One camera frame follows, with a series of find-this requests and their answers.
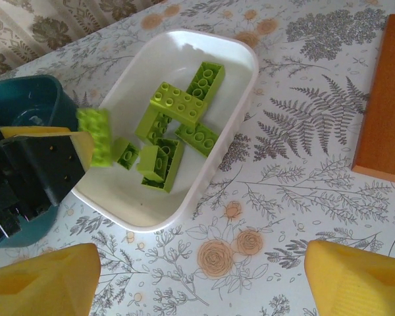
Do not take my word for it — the orange wooden board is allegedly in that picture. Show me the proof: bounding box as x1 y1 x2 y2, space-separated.
351 13 395 185

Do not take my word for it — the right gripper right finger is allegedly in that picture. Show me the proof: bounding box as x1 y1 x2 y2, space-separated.
305 239 395 316

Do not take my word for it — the teal plastic container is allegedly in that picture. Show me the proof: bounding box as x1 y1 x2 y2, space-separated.
0 74 78 253

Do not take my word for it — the small green lego brick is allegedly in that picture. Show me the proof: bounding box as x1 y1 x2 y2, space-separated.
113 137 141 171
136 144 169 182

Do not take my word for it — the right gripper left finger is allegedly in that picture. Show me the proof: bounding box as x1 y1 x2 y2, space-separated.
0 242 102 316

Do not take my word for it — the white plastic container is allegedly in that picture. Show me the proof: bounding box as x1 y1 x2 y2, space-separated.
71 28 259 233

